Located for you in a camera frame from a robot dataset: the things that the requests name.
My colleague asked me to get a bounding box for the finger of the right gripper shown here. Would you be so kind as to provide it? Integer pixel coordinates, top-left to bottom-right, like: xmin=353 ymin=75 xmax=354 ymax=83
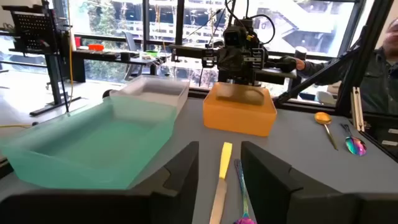
xmin=201 ymin=49 xmax=216 ymax=68
xmin=251 ymin=47 xmax=266 ymax=70

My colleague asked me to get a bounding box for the green plastic bin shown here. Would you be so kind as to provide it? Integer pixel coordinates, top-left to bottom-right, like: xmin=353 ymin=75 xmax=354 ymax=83
xmin=0 ymin=95 xmax=178 ymax=190

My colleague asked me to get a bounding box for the gold spoon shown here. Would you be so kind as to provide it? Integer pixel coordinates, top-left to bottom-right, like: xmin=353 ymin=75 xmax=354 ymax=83
xmin=313 ymin=111 xmax=339 ymax=151

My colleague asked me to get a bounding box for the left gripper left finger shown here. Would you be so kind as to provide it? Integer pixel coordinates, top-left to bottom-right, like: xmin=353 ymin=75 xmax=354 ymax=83
xmin=0 ymin=141 xmax=200 ymax=224

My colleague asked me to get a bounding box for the black office chair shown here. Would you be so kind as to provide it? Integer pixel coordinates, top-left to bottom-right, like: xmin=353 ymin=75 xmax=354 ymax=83
xmin=121 ymin=30 xmax=147 ymax=80

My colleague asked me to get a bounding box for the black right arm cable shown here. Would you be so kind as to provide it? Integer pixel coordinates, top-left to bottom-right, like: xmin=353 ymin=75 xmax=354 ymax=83
xmin=224 ymin=0 xmax=276 ymax=45

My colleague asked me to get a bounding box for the yellow-handled knife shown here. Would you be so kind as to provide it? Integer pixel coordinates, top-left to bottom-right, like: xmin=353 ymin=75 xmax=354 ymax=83
xmin=208 ymin=142 xmax=233 ymax=224

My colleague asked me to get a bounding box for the person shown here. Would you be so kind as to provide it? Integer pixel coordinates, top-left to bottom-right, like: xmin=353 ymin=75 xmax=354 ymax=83
xmin=294 ymin=18 xmax=398 ymax=116

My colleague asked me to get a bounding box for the black desk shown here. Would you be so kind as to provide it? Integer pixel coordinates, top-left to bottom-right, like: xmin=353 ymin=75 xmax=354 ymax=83
xmin=71 ymin=49 xmax=158 ymax=83

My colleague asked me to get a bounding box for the clear plastic bin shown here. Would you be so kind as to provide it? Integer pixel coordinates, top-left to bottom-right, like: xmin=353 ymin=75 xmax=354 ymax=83
xmin=109 ymin=74 xmax=190 ymax=114

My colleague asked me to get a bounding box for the iridescent rainbow spoon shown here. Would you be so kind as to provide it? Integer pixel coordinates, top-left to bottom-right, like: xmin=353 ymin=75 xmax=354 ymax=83
xmin=340 ymin=123 xmax=368 ymax=157
xmin=233 ymin=159 xmax=257 ymax=224

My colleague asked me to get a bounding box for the orange plastic bin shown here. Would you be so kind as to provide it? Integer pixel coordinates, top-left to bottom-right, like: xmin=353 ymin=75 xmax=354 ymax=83
xmin=202 ymin=82 xmax=278 ymax=138

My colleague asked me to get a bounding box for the black floor stand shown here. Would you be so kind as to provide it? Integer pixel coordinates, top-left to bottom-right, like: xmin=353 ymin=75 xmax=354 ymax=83
xmin=1 ymin=0 xmax=82 ymax=118

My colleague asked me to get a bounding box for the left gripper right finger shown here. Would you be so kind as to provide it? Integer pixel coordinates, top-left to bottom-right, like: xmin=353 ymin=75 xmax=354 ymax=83
xmin=241 ymin=141 xmax=398 ymax=224

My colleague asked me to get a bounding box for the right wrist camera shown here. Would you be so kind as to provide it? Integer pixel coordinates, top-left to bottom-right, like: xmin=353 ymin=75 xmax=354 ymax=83
xmin=223 ymin=25 xmax=249 ymax=48

